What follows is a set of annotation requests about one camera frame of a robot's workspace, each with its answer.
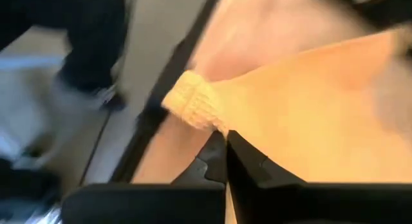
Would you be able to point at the black table frame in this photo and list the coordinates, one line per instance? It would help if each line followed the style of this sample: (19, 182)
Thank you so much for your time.
(154, 114)

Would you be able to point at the person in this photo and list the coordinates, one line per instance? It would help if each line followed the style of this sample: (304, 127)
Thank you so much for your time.
(87, 40)

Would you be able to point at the plain tan towel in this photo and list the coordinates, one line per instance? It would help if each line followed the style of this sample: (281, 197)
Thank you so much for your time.
(305, 121)

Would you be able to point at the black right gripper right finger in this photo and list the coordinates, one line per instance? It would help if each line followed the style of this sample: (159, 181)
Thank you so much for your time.
(251, 169)

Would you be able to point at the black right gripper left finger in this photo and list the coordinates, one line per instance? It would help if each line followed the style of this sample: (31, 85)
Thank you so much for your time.
(212, 166)

